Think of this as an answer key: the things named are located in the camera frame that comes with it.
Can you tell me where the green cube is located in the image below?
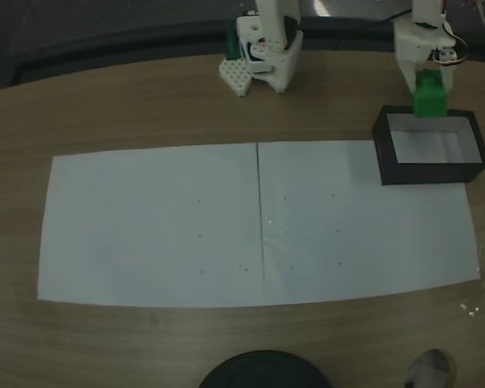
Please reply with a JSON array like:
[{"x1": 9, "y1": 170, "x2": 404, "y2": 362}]
[{"x1": 411, "y1": 68, "x2": 449, "y2": 119}]

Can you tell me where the dark brown open box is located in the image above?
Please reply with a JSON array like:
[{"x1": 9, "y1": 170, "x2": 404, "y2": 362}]
[{"x1": 371, "y1": 105, "x2": 485, "y2": 187}]

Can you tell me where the white paper sheet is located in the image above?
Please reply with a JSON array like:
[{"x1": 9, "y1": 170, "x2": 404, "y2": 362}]
[
  {"x1": 256, "y1": 139, "x2": 482, "y2": 307},
  {"x1": 37, "y1": 142, "x2": 267, "y2": 309}
]

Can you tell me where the green table clamp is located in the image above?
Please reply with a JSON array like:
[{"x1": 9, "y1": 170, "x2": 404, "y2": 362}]
[{"x1": 226, "y1": 18, "x2": 242, "y2": 61}]

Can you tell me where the grey mottled object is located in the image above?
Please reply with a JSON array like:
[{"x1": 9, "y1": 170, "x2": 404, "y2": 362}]
[{"x1": 403, "y1": 348, "x2": 458, "y2": 388}]

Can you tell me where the black round object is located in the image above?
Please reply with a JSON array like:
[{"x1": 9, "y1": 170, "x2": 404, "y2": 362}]
[{"x1": 197, "y1": 350, "x2": 332, "y2": 388}]

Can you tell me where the black cable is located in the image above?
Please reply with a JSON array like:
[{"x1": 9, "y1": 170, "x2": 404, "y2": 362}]
[{"x1": 371, "y1": 7, "x2": 414, "y2": 25}]

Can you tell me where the white perforated base plate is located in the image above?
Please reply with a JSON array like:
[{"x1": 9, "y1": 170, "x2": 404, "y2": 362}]
[{"x1": 219, "y1": 58, "x2": 255, "y2": 98}]

